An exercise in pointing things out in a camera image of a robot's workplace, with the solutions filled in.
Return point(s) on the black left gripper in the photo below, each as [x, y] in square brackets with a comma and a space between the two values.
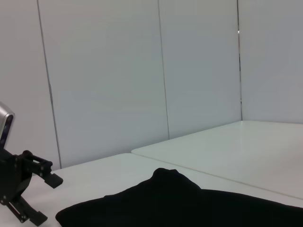
[11, 175]

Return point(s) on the black T-shirt with FREE print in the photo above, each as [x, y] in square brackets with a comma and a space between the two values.
[180, 203]

